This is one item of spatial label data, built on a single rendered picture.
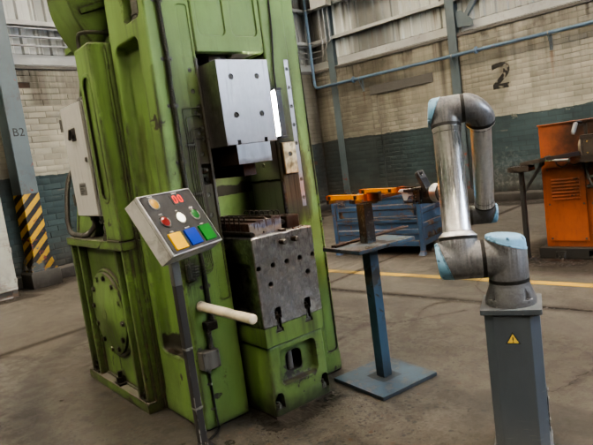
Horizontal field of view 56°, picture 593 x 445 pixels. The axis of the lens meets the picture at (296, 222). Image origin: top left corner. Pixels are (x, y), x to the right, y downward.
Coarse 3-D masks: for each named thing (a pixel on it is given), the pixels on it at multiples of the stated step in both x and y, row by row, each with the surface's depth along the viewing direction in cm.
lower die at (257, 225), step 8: (224, 216) 305; (248, 216) 287; (256, 216) 282; (264, 216) 277; (272, 216) 280; (280, 216) 283; (232, 224) 282; (240, 224) 276; (248, 224) 271; (256, 224) 274; (264, 224) 277; (272, 224) 280; (280, 224) 283; (256, 232) 274
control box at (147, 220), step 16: (176, 192) 239; (128, 208) 220; (144, 208) 217; (160, 208) 224; (176, 208) 232; (192, 208) 240; (144, 224) 218; (160, 224) 218; (176, 224) 226; (192, 224) 234; (160, 240) 216; (208, 240) 236; (160, 256) 217; (176, 256) 217
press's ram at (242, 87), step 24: (216, 72) 259; (240, 72) 267; (264, 72) 276; (216, 96) 263; (240, 96) 267; (264, 96) 276; (216, 120) 266; (240, 120) 267; (264, 120) 276; (216, 144) 270; (240, 144) 268
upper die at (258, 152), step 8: (248, 144) 270; (256, 144) 273; (264, 144) 276; (216, 152) 281; (224, 152) 275; (232, 152) 270; (240, 152) 267; (248, 152) 270; (256, 152) 273; (264, 152) 276; (216, 160) 282; (224, 160) 276; (232, 160) 271; (240, 160) 267; (248, 160) 270; (256, 160) 273; (264, 160) 276
